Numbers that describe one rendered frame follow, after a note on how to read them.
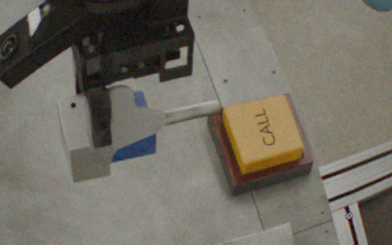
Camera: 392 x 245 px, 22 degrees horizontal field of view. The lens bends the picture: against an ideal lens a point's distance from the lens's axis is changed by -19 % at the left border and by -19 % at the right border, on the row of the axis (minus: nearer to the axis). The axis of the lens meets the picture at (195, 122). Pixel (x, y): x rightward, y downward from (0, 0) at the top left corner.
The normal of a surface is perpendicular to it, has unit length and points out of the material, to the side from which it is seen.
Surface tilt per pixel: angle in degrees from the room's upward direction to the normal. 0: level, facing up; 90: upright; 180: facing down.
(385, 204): 0
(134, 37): 0
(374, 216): 0
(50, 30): 30
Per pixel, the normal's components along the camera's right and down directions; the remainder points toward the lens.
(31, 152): 0.04, -0.53
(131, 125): 0.29, 0.71
